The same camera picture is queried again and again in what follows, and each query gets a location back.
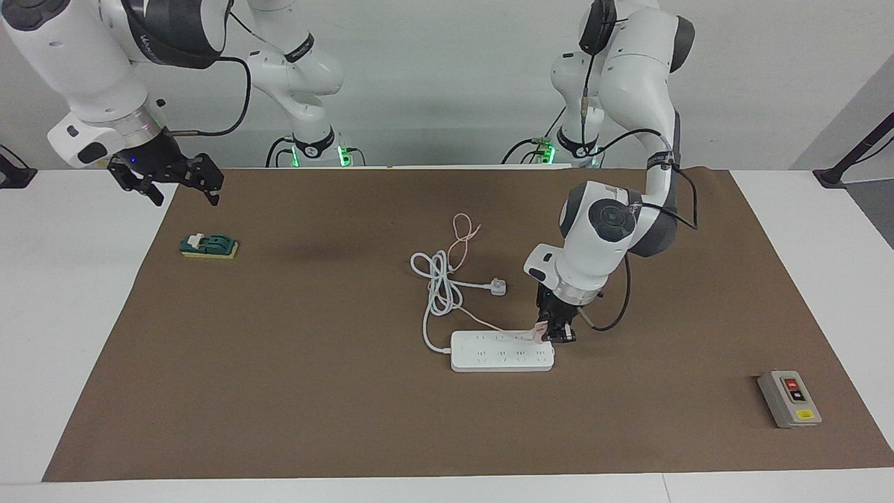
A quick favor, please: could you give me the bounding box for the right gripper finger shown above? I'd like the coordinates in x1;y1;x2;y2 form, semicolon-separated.
192;154;225;205
110;171;165;207

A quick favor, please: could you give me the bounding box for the thin pink charger cable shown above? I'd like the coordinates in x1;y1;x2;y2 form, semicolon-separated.
447;214;542;337

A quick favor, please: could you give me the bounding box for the white power strip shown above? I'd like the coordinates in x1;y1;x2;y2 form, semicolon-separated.
450;330;556;373

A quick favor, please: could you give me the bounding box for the black clamp stand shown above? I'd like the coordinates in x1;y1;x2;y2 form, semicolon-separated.
0;145;37;189
812;112;894;189

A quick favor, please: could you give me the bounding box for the brown table mat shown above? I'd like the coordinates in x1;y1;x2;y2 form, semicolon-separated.
42;166;894;483

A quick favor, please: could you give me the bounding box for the grey push-button control box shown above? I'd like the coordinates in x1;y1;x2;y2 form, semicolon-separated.
758;370;823;429

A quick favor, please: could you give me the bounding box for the green knife switch yellow base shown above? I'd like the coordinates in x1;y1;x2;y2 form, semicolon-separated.
180;233;239;260

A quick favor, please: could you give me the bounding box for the black base cable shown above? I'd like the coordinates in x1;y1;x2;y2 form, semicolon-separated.
501;105;568;166
265;136;298;168

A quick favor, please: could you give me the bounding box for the white power cord with plug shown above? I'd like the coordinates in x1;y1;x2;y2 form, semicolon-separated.
410;250;506;354

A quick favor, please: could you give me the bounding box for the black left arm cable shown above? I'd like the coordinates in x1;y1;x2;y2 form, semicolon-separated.
580;42;699;333

